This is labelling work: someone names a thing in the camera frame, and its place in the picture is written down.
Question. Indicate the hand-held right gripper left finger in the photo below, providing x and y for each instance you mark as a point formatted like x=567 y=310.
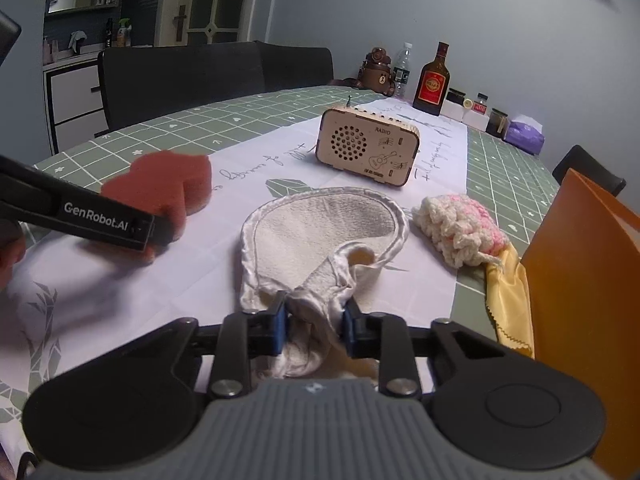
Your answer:
x=280 y=329

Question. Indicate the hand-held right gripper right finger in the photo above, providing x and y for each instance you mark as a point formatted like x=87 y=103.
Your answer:
x=349 y=331

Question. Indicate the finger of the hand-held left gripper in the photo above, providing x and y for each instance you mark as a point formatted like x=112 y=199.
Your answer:
x=75 y=205

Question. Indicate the red sponge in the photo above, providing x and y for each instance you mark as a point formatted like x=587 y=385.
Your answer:
x=160 y=180

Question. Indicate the beige satin-edged bib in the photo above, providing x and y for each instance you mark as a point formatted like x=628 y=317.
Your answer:
x=310 y=230

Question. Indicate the orange cardboard box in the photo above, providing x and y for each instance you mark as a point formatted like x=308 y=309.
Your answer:
x=585 y=280

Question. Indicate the person's left hand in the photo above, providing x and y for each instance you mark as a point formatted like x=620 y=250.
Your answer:
x=10 y=260

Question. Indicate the grey cloth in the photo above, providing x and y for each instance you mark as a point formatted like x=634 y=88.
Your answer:
x=78 y=41

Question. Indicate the white cabinet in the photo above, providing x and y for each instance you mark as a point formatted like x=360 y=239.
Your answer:
x=70 y=100

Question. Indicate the black bottle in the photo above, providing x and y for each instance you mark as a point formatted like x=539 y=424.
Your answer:
x=108 y=35

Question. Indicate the spray bottle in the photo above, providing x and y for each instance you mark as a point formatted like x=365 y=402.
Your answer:
x=123 y=35

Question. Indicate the white table runner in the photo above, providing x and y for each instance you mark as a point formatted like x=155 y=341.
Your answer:
x=225 y=200

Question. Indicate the cream pink crochet piece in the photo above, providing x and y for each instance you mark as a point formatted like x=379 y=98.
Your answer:
x=455 y=230

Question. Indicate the black chair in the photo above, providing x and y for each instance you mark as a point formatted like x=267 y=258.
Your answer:
x=175 y=85
x=300 y=65
x=585 y=167

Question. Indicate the yellow satin cloth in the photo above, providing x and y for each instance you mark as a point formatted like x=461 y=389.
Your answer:
x=510 y=300

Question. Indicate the wooden radio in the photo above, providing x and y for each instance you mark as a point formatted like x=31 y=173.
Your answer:
x=365 y=147

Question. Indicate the tall dark glass jar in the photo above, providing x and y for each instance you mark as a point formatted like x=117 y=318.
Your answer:
x=496 y=122

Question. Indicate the brown liquor bottle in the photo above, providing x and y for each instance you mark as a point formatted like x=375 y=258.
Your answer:
x=431 y=85

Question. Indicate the brown bear figure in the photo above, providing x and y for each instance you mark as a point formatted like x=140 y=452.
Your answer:
x=376 y=72

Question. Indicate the red label jar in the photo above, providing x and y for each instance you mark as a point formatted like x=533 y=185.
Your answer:
x=480 y=105

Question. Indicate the purple tissue pack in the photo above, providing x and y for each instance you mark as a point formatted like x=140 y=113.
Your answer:
x=524 y=135

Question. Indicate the clear water bottle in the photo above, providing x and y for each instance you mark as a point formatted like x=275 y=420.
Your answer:
x=402 y=72

